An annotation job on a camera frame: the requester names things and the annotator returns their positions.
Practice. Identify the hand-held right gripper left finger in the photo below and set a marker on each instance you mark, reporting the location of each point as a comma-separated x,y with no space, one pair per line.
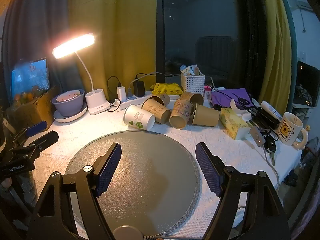
108,172

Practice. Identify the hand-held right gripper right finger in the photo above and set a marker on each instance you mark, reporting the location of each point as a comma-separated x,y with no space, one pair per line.
208,171

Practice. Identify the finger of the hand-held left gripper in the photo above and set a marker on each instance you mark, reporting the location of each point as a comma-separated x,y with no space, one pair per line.
37,127
46,139

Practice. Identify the brown paper cup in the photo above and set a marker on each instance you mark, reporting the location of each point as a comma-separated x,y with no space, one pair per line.
192,97
160,99
181,112
207,116
155,111

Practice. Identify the white paper cup green print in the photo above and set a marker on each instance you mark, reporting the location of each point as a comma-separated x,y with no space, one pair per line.
137,118

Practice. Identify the cardboard box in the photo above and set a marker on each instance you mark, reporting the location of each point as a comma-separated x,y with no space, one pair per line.
35,113

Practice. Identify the grey round turntable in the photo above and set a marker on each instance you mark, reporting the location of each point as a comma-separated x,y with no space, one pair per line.
140,180

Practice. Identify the white plate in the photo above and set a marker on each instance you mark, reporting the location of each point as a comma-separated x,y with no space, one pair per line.
72,117

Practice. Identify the purple bowl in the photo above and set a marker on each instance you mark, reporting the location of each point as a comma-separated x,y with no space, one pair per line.
68,108

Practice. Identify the small pink bowl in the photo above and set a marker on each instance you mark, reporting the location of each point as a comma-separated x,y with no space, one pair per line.
71,96

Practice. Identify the blue glowing screen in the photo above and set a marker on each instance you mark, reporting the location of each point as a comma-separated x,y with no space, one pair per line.
30,76

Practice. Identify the yellow tissue pack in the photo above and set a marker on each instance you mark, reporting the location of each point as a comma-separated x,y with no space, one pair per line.
232,125

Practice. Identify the white small device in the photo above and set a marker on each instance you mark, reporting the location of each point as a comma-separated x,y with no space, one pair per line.
257,136

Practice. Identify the white desk lamp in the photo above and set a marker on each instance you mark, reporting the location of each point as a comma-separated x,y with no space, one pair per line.
96,103

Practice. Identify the metal key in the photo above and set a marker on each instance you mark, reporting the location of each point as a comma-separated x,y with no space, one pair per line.
272,158

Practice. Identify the black car key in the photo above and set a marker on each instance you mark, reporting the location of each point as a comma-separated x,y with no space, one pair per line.
270,145

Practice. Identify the white power strip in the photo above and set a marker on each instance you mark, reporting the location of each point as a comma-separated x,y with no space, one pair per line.
132,102

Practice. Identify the purple cloth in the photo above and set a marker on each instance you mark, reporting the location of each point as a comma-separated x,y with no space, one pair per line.
225,97

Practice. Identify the black scissors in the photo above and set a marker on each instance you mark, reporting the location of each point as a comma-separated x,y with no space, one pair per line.
242,101

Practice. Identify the small pink bottle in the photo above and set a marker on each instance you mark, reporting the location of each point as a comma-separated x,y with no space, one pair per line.
207,92

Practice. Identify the black case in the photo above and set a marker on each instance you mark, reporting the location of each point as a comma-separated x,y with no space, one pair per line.
267,118

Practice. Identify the white charger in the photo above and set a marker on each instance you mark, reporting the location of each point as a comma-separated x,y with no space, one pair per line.
121,92

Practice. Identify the white tube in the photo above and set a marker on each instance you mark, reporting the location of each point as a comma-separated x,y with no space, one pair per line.
271,110

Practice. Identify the white slotted basket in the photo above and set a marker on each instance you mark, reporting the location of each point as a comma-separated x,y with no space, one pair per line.
193,83

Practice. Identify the black charger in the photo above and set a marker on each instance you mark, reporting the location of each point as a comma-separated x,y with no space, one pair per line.
139,88

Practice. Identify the white mug bear print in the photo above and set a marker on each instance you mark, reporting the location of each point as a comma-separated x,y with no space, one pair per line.
288,131

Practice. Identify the yellow wipes packet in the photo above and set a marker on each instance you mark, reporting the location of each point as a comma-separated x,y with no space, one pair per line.
166,89

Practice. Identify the grey curtain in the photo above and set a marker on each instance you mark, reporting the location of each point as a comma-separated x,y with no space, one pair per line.
37,30

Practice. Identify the snack sachets bundle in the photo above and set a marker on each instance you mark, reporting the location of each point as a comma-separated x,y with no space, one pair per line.
188,70

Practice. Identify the yellow curtain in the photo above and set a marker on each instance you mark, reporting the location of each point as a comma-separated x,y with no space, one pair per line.
275,55
112,30

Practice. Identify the black window frame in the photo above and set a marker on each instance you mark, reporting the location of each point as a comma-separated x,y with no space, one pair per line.
160,30

